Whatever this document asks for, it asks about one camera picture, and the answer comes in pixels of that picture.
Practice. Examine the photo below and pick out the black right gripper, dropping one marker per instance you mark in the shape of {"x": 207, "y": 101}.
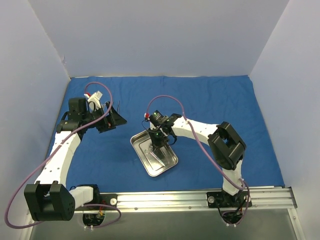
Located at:
{"x": 157, "y": 139}

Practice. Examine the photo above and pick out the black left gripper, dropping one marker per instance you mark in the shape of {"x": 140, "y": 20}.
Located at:
{"x": 110, "y": 120}

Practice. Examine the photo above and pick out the steel forceps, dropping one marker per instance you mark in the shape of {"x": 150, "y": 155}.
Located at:
{"x": 150, "y": 151}

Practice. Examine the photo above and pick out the stainless steel instrument tray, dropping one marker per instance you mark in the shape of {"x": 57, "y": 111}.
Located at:
{"x": 142, "y": 141}

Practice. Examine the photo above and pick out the blue surgical drape cloth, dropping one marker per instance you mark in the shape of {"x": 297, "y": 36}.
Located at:
{"x": 109, "y": 160}

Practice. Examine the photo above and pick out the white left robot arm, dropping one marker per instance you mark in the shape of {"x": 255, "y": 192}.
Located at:
{"x": 48, "y": 199}

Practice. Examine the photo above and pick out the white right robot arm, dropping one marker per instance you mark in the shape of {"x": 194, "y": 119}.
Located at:
{"x": 220, "y": 143}

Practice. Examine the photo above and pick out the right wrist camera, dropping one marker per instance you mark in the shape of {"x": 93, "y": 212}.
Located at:
{"x": 157, "y": 119}

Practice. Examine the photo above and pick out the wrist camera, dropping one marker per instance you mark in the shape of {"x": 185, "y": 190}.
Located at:
{"x": 157, "y": 119}
{"x": 77, "y": 107}

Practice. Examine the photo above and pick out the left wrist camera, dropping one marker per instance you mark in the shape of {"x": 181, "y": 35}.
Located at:
{"x": 77, "y": 107}

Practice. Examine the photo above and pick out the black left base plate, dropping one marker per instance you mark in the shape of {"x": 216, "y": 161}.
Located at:
{"x": 108, "y": 200}

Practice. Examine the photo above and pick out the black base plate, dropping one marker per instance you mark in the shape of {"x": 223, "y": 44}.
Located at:
{"x": 108, "y": 200}
{"x": 221, "y": 199}

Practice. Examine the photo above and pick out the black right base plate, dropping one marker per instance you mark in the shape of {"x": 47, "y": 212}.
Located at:
{"x": 221, "y": 199}

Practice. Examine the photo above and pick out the aluminium front rail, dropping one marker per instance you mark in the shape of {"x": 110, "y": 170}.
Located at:
{"x": 196, "y": 200}

